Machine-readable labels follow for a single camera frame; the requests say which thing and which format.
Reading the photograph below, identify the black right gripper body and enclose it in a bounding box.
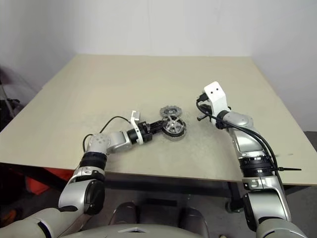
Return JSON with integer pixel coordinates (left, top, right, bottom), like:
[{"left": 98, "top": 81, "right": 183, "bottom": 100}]
[{"left": 196, "top": 93, "right": 214, "bottom": 121}]

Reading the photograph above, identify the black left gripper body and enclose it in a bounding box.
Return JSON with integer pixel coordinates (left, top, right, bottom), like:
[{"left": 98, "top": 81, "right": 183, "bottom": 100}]
[{"left": 137, "top": 121, "right": 156, "bottom": 143}]

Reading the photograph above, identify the round metal bearing part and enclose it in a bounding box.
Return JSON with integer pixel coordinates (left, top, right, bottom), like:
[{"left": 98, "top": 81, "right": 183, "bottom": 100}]
[{"left": 162, "top": 116, "right": 187, "bottom": 142}]

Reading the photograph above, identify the grey metal gear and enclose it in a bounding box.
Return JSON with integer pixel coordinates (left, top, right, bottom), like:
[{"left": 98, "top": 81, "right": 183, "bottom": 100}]
[{"left": 159, "top": 105, "right": 183, "bottom": 119}]

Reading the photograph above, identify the dark rounded shape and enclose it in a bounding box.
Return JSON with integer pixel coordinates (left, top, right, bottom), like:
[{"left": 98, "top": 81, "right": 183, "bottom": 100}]
[{"left": 110, "top": 202, "right": 139, "bottom": 226}]

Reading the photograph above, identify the black caster wheel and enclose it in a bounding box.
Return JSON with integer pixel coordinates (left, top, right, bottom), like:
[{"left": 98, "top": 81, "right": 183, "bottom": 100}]
[{"left": 225, "top": 200, "right": 245, "bottom": 213}]

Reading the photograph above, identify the grey robot torso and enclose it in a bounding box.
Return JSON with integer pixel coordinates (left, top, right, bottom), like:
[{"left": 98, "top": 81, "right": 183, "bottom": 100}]
[{"left": 59, "top": 218, "right": 206, "bottom": 238}]

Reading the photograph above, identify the orange object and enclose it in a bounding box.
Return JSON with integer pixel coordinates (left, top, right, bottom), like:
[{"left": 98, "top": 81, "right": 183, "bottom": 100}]
[{"left": 24, "top": 167, "right": 75, "bottom": 196}]

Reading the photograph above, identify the dark equipment pile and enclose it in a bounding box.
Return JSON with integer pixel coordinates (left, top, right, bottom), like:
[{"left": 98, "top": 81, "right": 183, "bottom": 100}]
[{"left": 0, "top": 64, "right": 23, "bottom": 132}]

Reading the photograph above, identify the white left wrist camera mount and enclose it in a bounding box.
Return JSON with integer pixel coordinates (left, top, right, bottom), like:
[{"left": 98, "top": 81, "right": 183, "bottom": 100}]
[{"left": 129, "top": 111, "right": 145, "bottom": 146}]

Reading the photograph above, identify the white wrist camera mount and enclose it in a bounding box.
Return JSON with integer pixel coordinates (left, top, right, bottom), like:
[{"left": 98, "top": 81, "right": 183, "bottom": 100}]
[
  {"left": 129, "top": 111, "right": 145, "bottom": 146},
  {"left": 203, "top": 81, "right": 230, "bottom": 119}
]

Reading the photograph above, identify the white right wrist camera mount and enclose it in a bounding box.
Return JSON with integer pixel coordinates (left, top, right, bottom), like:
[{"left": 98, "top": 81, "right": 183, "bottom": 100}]
[{"left": 203, "top": 81, "right": 230, "bottom": 119}]

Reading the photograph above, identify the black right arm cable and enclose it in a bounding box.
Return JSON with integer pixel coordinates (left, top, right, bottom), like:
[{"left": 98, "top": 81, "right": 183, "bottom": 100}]
[{"left": 195, "top": 94, "right": 288, "bottom": 196}]

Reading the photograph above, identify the black table frame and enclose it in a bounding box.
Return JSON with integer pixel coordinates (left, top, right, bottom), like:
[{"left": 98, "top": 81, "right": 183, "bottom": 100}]
[{"left": 0, "top": 162, "right": 317, "bottom": 214}]

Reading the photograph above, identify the black cable tie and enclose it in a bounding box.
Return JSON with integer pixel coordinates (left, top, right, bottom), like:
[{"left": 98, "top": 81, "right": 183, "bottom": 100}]
[{"left": 273, "top": 167, "right": 302, "bottom": 173}]

